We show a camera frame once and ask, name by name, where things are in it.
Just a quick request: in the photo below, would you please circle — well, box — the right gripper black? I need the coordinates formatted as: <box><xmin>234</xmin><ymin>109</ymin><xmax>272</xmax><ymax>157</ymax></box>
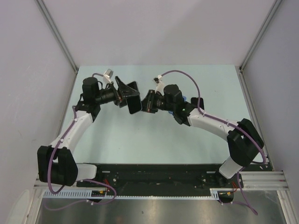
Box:
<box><xmin>135</xmin><ymin>90</ymin><xmax>175</xmax><ymax>114</ymax></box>

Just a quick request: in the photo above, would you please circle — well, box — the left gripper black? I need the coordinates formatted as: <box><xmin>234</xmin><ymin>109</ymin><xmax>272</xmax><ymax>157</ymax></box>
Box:
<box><xmin>94</xmin><ymin>77</ymin><xmax>139</xmax><ymax>107</ymax></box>

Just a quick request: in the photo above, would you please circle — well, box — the black phone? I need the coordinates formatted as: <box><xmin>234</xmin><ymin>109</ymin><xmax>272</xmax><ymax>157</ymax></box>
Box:
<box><xmin>127</xmin><ymin>81</ymin><xmax>142</xmax><ymax>114</ymax></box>

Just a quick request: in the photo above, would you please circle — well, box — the blue phone without case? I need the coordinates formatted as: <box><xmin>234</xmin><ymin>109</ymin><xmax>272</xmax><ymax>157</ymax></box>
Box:
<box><xmin>168</xmin><ymin>95</ymin><xmax>187</xmax><ymax>115</ymax></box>

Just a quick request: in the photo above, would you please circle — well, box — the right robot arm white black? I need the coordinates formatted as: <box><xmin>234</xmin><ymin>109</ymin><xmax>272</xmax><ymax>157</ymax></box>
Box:
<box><xmin>142</xmin><ymin>84</ymin><xmax>264</xmax><ymax>187</ymax></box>

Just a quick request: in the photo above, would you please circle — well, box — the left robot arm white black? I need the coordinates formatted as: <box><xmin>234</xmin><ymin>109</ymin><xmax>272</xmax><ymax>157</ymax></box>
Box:
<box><xmin>37</xmin><ymin>77</ymin><xmax>142</xmax><ymax>187</ymax></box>

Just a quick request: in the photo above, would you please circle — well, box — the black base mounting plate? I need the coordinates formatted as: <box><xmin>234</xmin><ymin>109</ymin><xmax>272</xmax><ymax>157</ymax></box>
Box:
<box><xmin>76</xmin><ymin>164</ymin><xmax>242</xmax><ymax>196</ymax></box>

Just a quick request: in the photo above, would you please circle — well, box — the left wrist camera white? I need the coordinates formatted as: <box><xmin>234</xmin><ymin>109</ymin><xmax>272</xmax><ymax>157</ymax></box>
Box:
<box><xmin>103</xmin><ymin>69</ymin><xmax>114</xmax><ymax>84</ymax></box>

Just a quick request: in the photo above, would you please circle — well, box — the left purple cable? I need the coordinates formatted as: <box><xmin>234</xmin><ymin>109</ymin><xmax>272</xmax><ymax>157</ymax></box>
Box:
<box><xmin>44</xmin><ymin>72</ymin><xmax>117</xmax><ymax>210</ymax></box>

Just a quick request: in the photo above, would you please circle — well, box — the purple cable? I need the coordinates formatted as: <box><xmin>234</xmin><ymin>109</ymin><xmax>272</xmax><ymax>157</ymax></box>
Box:
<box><xmin>158</xmin><ymin>70</ymin><xmax>268</xmax><ymax>215</ymax></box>
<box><xmin>44</xmin><ymin>72</ymin><xmax>117</xmax><ymax>210</ymax></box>

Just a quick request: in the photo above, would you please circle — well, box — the right aluminium frame post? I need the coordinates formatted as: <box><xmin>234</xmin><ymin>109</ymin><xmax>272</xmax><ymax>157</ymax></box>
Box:
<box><xmin>239</xmin><ymin>0</ymin><xmax>283</xmax><ymax>70</ymax></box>

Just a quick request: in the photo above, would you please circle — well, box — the aluminium frame post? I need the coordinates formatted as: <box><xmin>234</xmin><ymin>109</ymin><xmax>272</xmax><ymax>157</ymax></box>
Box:
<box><xmin>34</xmin><ymin>0</ymin><xmax>78</xmax><ymax>74</ymax></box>
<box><xmin>239</xmin><ymin>0</ymin><xmax>283</xmax><ymax>70</ymax></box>

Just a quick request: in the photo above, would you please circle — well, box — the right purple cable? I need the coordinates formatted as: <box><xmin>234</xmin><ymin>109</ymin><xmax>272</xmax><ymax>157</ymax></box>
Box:
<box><xmin>158</xmin><ymin>70</ymin><xmax>268</xmax><ymax>215</ymax></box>

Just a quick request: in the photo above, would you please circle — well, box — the left aluminium frame post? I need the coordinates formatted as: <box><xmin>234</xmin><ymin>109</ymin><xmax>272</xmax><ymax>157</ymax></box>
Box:
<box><xmin>34</xmin><ymin>0</ymin><xmax>78</xmax><ymax>74</ymax></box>

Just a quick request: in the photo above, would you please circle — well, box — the white slotted cable duct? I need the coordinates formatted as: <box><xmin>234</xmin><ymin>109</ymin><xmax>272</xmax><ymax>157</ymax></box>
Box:
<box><xmin>43</xmin><ymin>189</ymin><xmax>219</xmax><ymax>200</ymax></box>

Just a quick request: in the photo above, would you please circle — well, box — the aluminium rail front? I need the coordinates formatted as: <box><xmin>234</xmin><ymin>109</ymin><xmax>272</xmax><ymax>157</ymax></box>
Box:
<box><xmin>240</xmin><ymin>171</ymin><xmax>289</xmax><ymax>191</ymax></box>

